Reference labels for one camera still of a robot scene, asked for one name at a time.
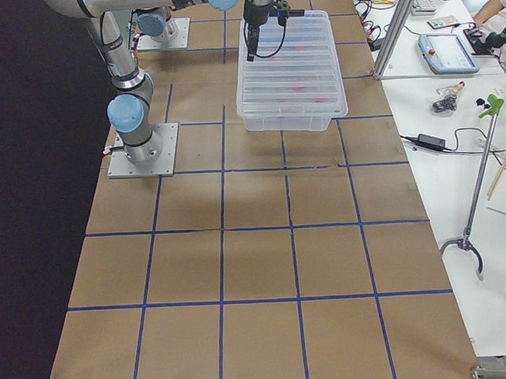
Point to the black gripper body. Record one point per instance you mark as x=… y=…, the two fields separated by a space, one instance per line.
x=255 y=7

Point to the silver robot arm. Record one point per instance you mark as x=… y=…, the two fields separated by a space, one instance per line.
x=146 y=149
x=158 y=24

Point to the clear plastic box lid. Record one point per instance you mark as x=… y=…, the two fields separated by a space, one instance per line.
x=291 y=67

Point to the clear plastic storage box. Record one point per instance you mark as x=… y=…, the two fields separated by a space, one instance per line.
x=291 y=88

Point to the white keyboard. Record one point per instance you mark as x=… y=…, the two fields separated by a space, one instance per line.
x=423 y=7

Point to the robot teach pendant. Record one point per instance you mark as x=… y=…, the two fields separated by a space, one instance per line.
x=445 y=54

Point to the black power adapter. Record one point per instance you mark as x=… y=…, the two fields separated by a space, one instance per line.
x=427 y=142

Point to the reacher grabber tool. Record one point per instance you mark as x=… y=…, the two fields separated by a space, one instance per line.
x=463 y=242

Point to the wooden chopsticks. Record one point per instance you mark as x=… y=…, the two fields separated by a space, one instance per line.
x=496 y=180

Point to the silver hex key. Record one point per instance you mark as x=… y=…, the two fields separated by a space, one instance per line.
x=496 y=210

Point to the aluminium frame post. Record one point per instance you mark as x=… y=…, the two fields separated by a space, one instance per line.
x=398 y=20

